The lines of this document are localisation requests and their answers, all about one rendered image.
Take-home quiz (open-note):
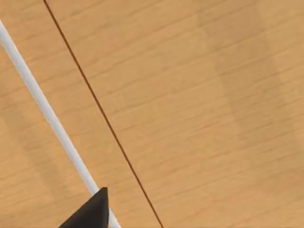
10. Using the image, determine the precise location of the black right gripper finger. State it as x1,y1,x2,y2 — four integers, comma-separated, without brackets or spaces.
57,187,110,228

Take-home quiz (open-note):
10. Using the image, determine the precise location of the plain wooden door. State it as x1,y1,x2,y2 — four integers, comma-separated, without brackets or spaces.
44,0,304,228

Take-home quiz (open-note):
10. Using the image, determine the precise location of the wooden door with handle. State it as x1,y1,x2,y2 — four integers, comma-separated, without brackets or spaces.
0,0,164,228

